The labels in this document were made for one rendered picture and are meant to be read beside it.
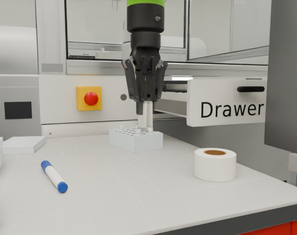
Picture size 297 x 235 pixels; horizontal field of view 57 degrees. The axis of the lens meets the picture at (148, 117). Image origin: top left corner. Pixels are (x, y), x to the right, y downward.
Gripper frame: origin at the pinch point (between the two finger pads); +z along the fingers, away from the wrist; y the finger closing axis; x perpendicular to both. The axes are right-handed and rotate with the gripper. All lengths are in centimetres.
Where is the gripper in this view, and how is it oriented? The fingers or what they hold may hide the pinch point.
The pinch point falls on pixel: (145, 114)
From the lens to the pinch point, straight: 69.5
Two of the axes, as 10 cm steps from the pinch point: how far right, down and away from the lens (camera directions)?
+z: 0.0, 9.9, 1.2
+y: -8.1, 0.7, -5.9
